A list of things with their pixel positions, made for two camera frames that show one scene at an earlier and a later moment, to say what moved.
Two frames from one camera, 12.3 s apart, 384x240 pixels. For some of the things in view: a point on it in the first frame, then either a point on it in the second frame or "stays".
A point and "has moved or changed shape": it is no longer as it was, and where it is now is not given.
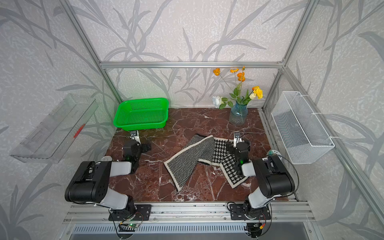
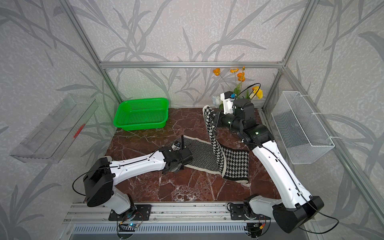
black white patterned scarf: x=208 y=149 has moved or changed shape
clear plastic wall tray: x=50 y=141 stays
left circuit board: x=127 y=227 stays
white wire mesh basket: x=304 y=136 stays
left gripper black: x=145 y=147 to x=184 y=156
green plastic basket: x=143 y=113 stays
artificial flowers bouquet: x=220 y=102 stays
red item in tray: x=79 y=131 stays
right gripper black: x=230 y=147 to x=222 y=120
